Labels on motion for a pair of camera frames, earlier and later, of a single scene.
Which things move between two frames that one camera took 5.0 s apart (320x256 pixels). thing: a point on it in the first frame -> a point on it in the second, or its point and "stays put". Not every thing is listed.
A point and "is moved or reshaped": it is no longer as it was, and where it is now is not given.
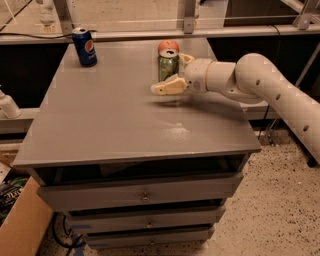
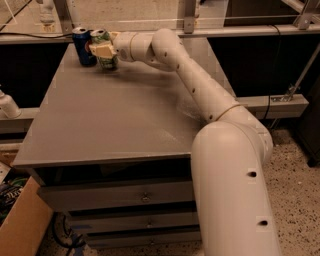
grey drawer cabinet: x=130 y=167 stays put
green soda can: x=168 y=66 is moved or reshaped
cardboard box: x=23 y=231 stays put
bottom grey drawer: x=155 y=237 stays put
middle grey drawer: x=181 y=217 stays put
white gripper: x=196 y=76 -> x=122 y=45
